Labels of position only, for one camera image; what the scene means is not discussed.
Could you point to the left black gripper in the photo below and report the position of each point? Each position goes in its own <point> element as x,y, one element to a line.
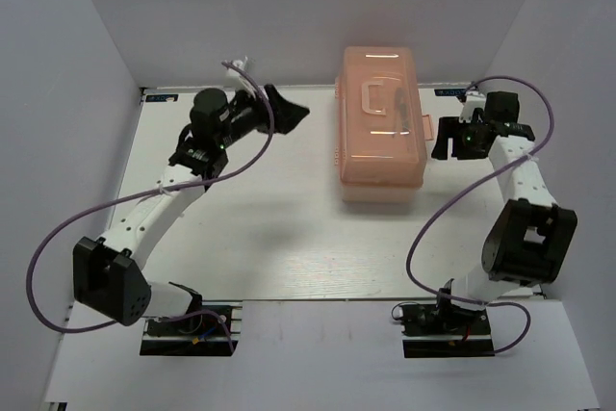
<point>287,115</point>

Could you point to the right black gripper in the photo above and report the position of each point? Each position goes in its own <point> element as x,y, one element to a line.
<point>449,128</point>

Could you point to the pink plastic toolbox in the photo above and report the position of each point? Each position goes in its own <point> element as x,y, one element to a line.
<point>376,163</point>

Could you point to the black green precision screwdriver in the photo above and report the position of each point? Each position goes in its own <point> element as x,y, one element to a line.
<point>401,107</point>

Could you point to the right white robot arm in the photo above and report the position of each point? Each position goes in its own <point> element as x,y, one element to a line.
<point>530,239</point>

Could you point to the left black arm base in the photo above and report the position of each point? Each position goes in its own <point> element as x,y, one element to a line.
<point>200,336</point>

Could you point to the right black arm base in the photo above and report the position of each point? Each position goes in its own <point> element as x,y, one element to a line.
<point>442,330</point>

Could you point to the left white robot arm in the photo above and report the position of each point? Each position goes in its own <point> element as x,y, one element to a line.
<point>107,271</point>

